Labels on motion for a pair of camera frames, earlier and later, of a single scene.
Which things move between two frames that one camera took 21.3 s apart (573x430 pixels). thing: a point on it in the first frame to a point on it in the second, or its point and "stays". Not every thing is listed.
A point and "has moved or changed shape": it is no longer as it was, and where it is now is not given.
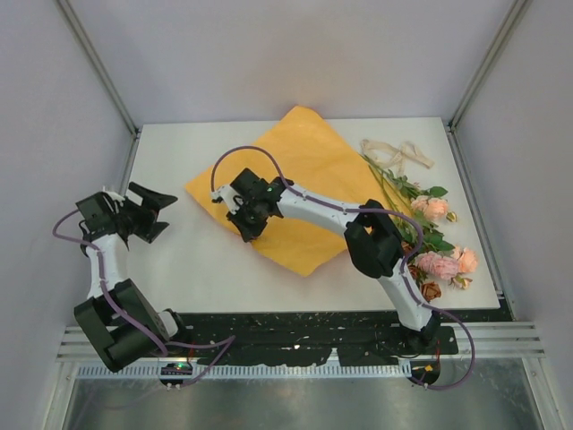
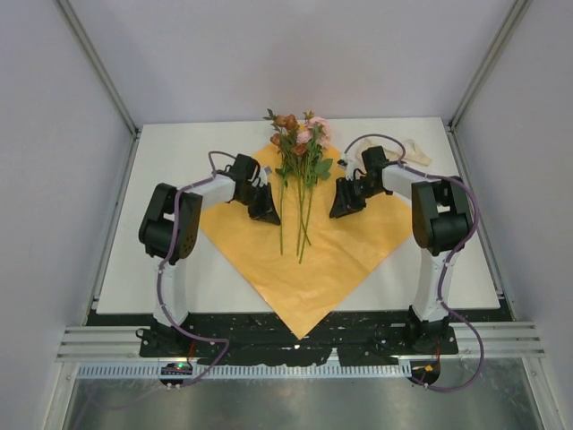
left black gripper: [153, 202] to [267, 211]
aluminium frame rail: [495, 339] stays
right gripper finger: [251, 229] to [350, 197]
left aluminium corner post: [98, 64] stays
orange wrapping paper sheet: [314, 155] to [308, 264]
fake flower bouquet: [436, 261] has moved or changed shape
